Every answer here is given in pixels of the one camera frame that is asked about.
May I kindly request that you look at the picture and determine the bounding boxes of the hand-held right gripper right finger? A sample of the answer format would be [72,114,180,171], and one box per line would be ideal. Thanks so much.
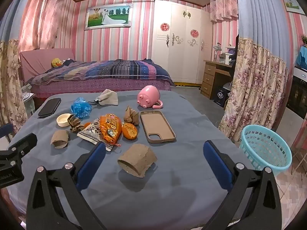
[203,140,282,230]

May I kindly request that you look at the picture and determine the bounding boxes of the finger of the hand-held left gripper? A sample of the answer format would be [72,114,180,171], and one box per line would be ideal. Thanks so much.
[0,123,12,139]
[0,133,38,167]

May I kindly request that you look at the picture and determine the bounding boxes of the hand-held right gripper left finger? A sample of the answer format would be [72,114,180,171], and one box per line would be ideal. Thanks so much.
[26,141,107,230]

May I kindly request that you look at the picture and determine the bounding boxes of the black white snack packet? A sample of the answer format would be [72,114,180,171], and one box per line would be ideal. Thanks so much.
[77,118,114,152]

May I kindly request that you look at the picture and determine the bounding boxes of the teal plastic basket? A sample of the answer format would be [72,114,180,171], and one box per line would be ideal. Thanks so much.
[240,125,292,176]

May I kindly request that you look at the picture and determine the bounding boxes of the small cardboard tube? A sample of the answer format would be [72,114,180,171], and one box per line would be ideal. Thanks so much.
[50,130,70,149]

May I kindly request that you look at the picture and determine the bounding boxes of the orange snack packet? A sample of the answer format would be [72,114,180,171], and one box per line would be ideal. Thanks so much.
[99,114,123,146]

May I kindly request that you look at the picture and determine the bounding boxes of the brown paper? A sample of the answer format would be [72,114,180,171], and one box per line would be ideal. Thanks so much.
[67,114,84,133]
[123,105,140,127]

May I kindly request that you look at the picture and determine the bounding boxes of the large cardboard tube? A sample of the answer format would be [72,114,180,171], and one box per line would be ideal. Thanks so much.
[117,144,157,178]

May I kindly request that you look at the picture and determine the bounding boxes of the white jar lid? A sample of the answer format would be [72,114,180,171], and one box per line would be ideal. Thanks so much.
[56,113,72,127]

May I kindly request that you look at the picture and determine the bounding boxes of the large tangerine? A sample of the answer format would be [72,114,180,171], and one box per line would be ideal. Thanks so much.
[121,123,138,140]

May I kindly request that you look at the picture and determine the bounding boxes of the blue plastic bag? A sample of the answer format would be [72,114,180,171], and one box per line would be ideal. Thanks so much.
[71,97,92,119]

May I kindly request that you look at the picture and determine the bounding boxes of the beige face mask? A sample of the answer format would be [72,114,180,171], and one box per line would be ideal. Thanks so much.
[89,89,119,106]

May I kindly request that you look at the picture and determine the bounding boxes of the black smartphone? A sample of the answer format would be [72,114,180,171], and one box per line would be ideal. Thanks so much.
[38,98,61,119]

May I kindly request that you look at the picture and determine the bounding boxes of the blue floral curtain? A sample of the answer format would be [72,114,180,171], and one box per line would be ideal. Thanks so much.
[0,0,29,127]
[218,0,289,142]

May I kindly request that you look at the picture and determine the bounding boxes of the blue grey tablecloth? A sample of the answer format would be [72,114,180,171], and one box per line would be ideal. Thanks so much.
[5,90,255,230]

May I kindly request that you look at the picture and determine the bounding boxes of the black box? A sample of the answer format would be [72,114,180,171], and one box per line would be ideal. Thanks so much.
[213,86,229,108]

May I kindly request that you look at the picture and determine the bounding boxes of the brown phone case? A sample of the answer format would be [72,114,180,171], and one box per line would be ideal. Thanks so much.
[140,110,177,144]

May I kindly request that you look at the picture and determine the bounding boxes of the pink covered headboard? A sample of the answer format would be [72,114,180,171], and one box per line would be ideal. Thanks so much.
[19,48,76,82]

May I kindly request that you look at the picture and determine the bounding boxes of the bed with striped quilt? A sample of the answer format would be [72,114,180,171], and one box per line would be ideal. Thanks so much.
[27,59,175,101]

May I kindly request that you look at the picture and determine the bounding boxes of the wooden desk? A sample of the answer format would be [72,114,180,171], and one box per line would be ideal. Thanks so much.
[200,60,234,99]

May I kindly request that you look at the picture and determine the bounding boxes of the pink pig mug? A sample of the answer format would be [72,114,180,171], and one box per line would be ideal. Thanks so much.
[137,86,164,109]

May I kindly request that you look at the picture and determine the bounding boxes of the striped patchwork quilt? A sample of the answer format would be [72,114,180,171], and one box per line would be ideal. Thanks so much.
[29,59,175,84]

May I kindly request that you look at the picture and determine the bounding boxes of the dark hanging cloth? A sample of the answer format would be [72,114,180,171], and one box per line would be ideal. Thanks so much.
[229,36,239,87]

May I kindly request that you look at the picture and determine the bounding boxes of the white printer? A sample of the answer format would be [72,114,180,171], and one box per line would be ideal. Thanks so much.
[219,53,232,65]

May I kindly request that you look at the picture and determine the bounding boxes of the white cabinet with oven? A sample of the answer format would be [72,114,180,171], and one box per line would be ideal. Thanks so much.
[286,66,307,120]

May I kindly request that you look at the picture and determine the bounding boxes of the white wardrobe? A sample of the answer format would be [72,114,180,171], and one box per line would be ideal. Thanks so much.
[152,0,214,85]

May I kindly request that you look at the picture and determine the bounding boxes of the desk lamp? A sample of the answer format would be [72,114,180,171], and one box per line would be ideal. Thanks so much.
[212,43,221,63]

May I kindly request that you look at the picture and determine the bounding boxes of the pink window curtain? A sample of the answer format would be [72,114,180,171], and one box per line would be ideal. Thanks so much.
[18,0,77,51]

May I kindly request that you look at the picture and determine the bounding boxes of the blue cloth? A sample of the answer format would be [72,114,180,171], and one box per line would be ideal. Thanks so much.
[296,45,307,70]

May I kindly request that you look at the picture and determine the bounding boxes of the framed wedding photo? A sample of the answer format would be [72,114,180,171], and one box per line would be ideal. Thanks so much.
[84,3,133,30]

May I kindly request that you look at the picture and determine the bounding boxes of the pink valance curtain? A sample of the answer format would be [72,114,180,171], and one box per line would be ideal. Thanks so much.
[210,0,239,22]

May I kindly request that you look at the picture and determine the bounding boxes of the wall poster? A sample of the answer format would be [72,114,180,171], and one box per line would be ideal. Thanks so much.
[283,0,303,12]

